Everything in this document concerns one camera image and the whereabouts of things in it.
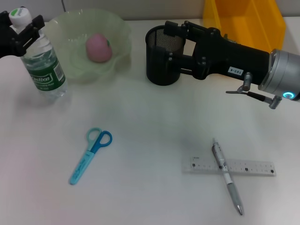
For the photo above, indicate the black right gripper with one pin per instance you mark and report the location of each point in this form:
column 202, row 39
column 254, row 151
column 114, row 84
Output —
column 234, row 58

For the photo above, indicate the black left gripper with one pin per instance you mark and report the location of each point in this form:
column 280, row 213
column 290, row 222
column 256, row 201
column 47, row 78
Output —
column 7, row 47

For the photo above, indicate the black mesh pen holder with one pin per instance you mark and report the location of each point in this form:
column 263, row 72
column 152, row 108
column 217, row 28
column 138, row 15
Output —
column 161, row 70

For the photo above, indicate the green plastic wrapper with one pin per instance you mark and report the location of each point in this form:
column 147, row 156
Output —
column 227, row 37

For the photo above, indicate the clear plastic bottle green label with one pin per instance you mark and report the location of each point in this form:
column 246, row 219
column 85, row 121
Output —
column 44, row 79

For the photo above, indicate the pink peach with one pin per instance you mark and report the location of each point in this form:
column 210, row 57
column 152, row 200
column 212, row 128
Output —
column 98, row 48

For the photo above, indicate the blue scissors with sheath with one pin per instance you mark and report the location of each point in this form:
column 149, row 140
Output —
column 82, row 165

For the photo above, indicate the pale green glass fruit plate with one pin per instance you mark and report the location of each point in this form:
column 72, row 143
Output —
column 70, row 63

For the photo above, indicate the clear plastic ruler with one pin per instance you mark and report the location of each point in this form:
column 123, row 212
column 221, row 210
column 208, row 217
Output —
column 253, row 167

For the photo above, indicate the white grey ballpoint pen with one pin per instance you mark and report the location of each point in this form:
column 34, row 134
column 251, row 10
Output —
column 228, row 181

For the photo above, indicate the yellow plastic bin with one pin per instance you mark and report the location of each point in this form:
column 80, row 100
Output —
column 253, row 23

